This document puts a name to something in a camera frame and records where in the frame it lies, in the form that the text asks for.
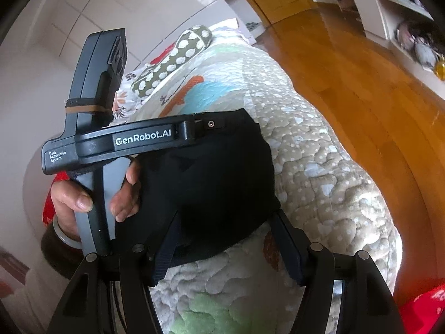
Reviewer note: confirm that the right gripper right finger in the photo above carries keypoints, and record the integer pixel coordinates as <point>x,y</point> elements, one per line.
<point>366,305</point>

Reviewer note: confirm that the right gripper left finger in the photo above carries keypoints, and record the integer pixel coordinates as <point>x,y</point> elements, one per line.
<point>111,291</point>

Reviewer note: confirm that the black pants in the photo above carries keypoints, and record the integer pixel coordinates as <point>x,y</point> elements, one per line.
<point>221,189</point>

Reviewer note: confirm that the person's left hand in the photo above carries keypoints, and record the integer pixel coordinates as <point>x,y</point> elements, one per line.
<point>68,198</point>

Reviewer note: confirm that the floral white pillow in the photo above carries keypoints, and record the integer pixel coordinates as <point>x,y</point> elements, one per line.
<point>126,102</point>

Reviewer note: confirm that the patterned quilt bedspread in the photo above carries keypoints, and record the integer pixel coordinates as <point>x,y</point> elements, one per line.
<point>321,189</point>

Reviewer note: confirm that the white wardrobe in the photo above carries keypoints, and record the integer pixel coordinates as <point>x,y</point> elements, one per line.
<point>62,26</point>

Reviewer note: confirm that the green white bolster pillow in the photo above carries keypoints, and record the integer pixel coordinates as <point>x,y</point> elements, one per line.
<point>189,44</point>

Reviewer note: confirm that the white shelf unit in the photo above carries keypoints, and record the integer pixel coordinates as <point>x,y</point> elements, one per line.
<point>380,19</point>

